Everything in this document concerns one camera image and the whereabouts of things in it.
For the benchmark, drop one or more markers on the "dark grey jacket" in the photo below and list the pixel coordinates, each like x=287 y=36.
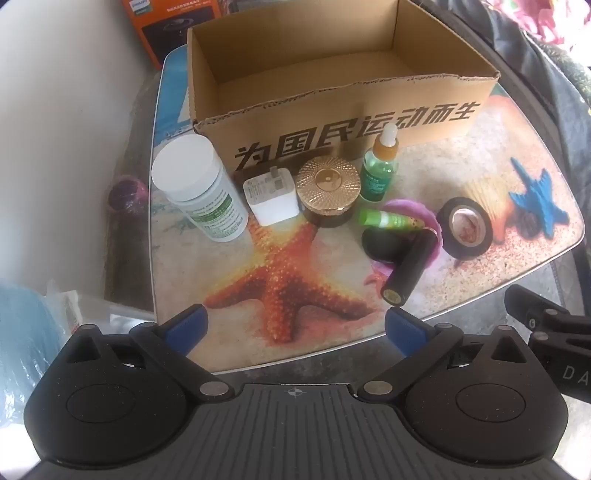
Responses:
x=531 y=69

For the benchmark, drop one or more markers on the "blue plastic bag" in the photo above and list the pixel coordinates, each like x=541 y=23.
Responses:
x=23 y=350

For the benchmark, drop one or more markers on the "black cylinder battery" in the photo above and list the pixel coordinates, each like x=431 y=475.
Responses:
x=408 y=272

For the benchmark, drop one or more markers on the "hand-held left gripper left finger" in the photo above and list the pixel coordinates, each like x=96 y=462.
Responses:
x=187 y=327

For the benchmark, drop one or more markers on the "black tape roll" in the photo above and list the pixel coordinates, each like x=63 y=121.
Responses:
x=487 y=240

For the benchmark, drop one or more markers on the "gold lidded jar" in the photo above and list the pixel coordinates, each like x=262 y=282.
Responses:
x=328 y=180

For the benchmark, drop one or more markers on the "pink floral cloth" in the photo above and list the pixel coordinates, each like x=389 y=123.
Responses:
x=554 y=23

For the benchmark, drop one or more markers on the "pink round container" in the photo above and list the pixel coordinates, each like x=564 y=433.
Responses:
x=415 y=206

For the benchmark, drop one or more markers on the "clear plastic bag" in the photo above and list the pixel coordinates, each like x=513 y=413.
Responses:
x=92 y=309

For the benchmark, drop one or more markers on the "white pill bottle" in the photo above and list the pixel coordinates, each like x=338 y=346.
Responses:
x=198 y=184

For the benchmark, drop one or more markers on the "orange appliance box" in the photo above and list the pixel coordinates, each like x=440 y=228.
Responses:
x=143 y=27

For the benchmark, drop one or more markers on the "purple ball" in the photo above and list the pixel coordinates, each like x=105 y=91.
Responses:
x=127 y=194

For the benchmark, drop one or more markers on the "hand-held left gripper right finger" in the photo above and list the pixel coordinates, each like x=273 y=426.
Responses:
x=406 y=330

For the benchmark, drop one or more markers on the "brown cardboard box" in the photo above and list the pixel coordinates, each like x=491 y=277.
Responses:
x=323 y=110

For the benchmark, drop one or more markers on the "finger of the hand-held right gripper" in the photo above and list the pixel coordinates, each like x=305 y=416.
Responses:
x=535 y=309

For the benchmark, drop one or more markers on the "white charger plug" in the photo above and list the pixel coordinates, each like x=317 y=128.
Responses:
x=272 y=203

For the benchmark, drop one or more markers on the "green dropper bottle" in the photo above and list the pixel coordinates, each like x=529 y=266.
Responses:
x=376 y=180

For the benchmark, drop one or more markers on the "green lip balm tube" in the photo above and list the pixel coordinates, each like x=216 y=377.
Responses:
x=388 y=220

